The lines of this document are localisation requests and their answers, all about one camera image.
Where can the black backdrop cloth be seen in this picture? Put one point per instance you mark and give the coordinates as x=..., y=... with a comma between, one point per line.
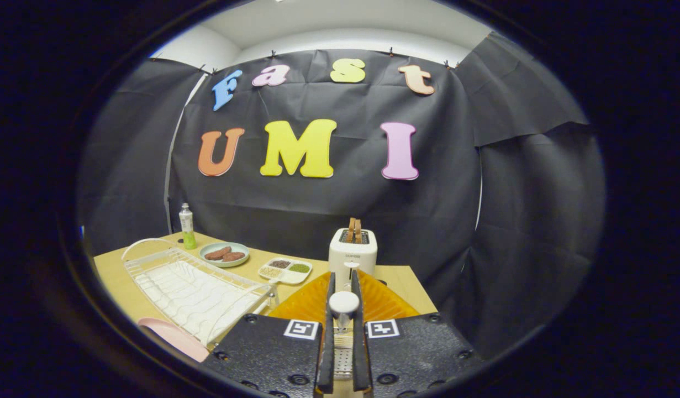
x=456, y=221

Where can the pale green plate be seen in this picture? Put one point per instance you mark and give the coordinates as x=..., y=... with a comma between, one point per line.
x=225, y=263

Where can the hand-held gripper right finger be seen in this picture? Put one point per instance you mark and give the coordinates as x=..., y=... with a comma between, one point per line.
x=422, y=354

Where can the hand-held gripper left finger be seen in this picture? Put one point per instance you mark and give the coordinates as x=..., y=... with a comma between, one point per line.
x=262, y=354

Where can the brown meat patty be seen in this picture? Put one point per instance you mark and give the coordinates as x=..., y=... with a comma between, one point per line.
x=217, y=253
x=235, y=256

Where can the white toaster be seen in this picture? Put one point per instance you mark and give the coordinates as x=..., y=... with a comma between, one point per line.
x=352, y=257

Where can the white divided seasoning tray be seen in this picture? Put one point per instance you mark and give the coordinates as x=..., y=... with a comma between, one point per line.
x=284, y=271

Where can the toasted bread slices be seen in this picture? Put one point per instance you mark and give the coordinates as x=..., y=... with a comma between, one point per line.
x=354, y=229

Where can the green liquid bottle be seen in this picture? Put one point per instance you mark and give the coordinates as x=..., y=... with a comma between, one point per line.
x=188, y=229

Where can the pink plate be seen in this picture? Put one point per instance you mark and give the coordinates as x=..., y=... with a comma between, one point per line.
x=174, y=334

